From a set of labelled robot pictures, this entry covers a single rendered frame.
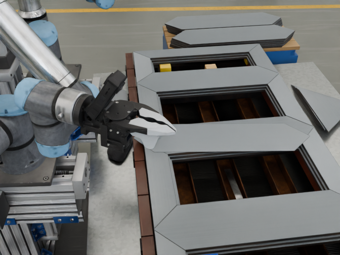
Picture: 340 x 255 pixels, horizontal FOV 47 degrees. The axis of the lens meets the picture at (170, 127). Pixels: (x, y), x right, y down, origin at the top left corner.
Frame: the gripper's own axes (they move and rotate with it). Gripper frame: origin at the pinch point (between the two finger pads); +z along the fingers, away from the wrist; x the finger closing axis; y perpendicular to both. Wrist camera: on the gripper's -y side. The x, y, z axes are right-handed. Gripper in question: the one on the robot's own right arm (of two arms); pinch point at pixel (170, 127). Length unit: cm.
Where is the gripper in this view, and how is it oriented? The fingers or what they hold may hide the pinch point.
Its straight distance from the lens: 78.1
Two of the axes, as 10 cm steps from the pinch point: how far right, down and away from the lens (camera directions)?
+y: -0.7, 8.0, 6.0
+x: -3.7, 5.4, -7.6
